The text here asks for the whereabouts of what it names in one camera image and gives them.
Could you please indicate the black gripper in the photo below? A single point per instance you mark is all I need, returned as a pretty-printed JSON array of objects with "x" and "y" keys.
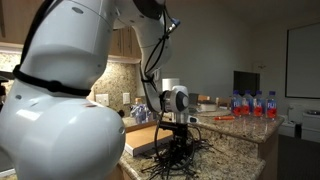
[{"x": 179, "y": 136}]

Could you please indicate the black zip tie pile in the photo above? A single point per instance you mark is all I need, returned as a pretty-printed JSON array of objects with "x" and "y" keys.
[{"x": 173, "y": 165}]

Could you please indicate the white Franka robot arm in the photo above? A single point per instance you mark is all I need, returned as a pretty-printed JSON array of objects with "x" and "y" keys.
[{"x": 50, "y": 133}]

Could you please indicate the flat cardboard box white rim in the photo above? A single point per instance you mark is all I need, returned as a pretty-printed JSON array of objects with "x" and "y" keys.
[{"x": 145, "y": 138}]

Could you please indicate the dark grey box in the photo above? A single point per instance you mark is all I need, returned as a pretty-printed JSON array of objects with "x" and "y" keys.
[{"x": 193, "y": 98}]

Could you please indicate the white rectangular container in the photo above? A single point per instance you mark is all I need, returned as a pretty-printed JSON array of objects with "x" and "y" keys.
[{"x": 207, "y": 107}]

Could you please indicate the orange marker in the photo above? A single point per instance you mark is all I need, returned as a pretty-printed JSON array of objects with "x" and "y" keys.
[{"x": 224, "y": 117}]

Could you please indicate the glass jar wooden lid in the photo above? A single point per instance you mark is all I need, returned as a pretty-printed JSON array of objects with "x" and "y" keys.
[{"x": 138, "y": 100}]

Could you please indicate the white paper towel roll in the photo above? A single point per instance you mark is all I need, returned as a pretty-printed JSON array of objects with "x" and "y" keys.
[{"x": 170, "y": 84}]

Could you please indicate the black kitchen appliance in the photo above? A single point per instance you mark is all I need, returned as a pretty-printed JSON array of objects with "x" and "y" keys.
[{"x": 121, "y": 113}]

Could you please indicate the Fiji water bottle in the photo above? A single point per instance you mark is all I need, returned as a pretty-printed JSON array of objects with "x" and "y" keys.
[
  {"x": 247, "y": 106},
  {"x": 236, "y": 106},
  {"x": 271, "y": 108},
  {"x": 258, "y": 108}
]

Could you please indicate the black television screen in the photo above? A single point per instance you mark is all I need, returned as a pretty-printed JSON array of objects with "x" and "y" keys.
[{"x": 246, "y": 83}]

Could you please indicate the wooden upper cabinet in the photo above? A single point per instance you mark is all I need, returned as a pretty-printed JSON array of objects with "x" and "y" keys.
[{"x": 125, "y": 41}]

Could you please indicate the white low furniture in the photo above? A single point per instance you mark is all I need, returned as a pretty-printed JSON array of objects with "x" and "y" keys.
[{"x": 311, "y": 128}]

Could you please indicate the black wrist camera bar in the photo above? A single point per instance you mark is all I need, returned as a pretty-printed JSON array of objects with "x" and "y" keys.
[{"x": 172, "y": 125}]

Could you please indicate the white light switch plate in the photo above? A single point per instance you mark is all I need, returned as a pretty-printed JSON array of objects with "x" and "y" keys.
[{"x": 126, "y": 98}]

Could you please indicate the white wall outlet plate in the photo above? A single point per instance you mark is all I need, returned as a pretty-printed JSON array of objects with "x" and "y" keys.
[{"x": 102, "y": 100}]

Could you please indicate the wall whiteboard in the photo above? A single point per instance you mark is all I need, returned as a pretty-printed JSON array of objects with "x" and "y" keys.
[{"x": 305, "y": 60}]

